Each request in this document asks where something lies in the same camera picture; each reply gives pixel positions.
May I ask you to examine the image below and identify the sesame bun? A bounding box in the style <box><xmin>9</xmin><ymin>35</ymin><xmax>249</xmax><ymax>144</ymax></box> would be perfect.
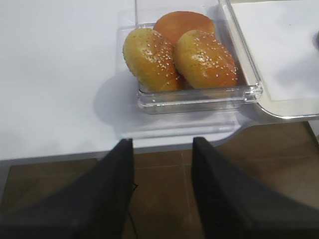
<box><xmin>173</xmin><ymin>30</ymin><xmax>238</xmax><ymax>89</ymax></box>
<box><xmin>123</xmin><ymin>28</ymin><xmax>185</xmax><ymax>92</ymax></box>

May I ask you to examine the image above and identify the sesame bun top left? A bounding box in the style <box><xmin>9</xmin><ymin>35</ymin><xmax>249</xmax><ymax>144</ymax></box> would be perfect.
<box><xmin>123</xmin><ymin>28</ymin><xmax>185</xmax><ymax>92</ymax></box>

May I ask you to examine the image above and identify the white serving tray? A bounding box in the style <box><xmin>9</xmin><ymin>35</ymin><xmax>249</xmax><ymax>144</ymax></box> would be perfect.
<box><xmin>220</xmin><ymin>0</ymin><xmax>319</xmax><ymax>120</ymax></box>

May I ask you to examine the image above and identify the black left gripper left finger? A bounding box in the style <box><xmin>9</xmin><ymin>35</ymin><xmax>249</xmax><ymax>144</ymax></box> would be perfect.
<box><xmin>0</xmin><ymin>139</ymin><xmax>134</xmax><ymax>239</ymax></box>

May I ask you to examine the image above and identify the plain bun back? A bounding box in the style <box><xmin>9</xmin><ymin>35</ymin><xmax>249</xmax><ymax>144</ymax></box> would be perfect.
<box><xmin>154</xmin><ymin>11</ymin><xmax>215</xmax><ymax>45</ymax></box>

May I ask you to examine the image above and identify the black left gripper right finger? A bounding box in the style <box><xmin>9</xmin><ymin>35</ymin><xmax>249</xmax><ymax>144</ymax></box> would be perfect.
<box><xmin>191</xmin><ymin>137</ymin><xmax>319</xmax><ymax>239</ymax></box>

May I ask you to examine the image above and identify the sesame bun top right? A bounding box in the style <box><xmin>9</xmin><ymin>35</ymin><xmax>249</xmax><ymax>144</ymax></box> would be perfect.
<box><xmin>173</xmin><ymin>30</ymin><xmax>238</xmax><ymax>89</ymax></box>

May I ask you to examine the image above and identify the clear container with buns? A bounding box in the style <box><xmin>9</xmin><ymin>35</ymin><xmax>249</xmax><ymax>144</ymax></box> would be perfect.
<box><xmin>118</xmin><ymin>0</ymin><xmax>263</xmax><ymax>115</ymax></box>

